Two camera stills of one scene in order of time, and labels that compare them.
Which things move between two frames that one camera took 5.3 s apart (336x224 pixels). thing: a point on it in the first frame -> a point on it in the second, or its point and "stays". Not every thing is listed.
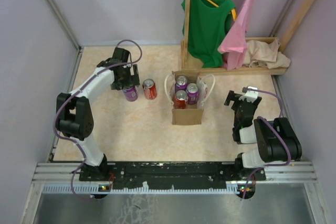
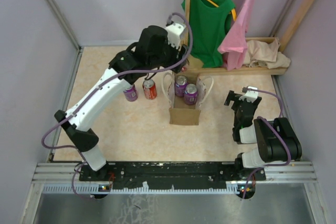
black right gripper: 232,96 stays
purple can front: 130,93 stays
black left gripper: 132,80 -> 174,51
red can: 149,89 stays
